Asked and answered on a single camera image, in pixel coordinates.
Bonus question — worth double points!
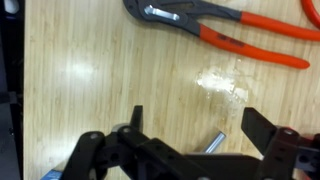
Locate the red handled nut driver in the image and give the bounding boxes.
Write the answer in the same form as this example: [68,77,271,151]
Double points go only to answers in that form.
[203,130,228,155]

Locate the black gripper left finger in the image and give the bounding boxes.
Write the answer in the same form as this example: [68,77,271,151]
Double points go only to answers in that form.
[61,104,214,180]

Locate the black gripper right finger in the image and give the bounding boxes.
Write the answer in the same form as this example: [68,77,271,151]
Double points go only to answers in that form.
[240,106,320,180]

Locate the red handled pliers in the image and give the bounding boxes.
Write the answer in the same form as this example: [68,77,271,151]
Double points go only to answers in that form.
[122,0,320,70]

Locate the small blue object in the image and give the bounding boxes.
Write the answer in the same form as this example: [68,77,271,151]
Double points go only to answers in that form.
[41,168,64,180]

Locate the red handled scissors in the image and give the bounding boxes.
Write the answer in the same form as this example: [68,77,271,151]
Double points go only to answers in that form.
[300,0,320,30]

